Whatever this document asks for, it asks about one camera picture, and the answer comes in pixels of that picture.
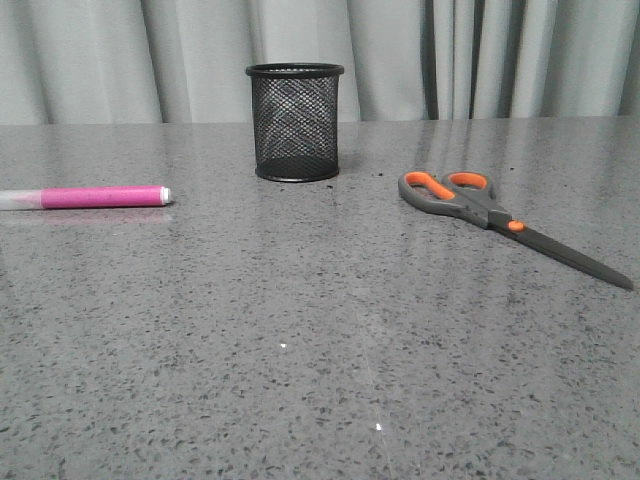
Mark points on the pink marker pen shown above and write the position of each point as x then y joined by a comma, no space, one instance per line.
86,198

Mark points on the grey orange scissors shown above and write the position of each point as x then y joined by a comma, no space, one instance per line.
470,196

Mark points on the black mesh pen holder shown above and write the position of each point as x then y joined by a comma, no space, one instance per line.
295,114

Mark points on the grey curtain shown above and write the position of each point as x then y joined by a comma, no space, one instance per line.
184,61

